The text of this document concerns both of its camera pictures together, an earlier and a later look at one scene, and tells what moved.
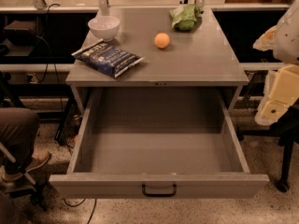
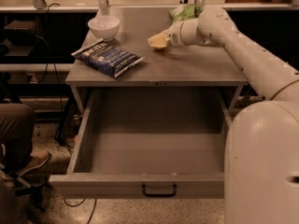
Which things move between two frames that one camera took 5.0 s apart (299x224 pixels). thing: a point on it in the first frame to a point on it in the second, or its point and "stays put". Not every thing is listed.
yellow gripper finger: x=281 y=91 to x=159 y=41
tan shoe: x=38 y=159 stays put
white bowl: x=105 y=27 stays put
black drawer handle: x=159 y=195 stays put
